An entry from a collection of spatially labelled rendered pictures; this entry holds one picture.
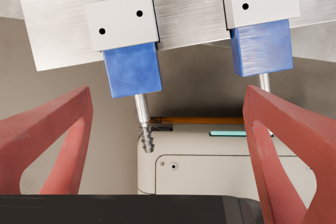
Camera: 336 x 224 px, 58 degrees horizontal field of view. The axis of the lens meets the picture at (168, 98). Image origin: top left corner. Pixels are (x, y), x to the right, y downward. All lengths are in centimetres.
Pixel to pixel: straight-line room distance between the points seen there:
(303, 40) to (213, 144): 60
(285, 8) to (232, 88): 91
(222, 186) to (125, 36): 76
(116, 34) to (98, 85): 92
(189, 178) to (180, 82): 37
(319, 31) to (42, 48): 27
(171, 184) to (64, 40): 71
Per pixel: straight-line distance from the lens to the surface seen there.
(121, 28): 24
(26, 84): 124
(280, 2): 25
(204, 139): 90
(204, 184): 94
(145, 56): 25
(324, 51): 35
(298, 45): 34
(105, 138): 120
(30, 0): 29
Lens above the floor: 111
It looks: 80 degrees down
